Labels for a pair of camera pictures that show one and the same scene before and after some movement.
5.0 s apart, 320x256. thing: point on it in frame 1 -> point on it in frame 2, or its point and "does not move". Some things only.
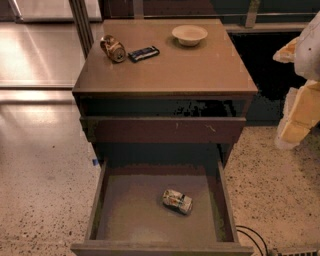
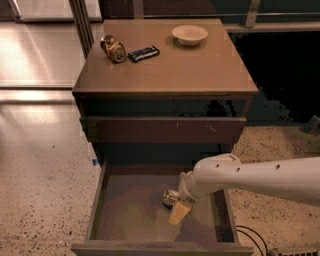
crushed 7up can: [177, 201] does not move
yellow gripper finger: [305, 114] -> [179, 213]
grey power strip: [300, 253] does not move
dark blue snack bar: [139, 54] does not move
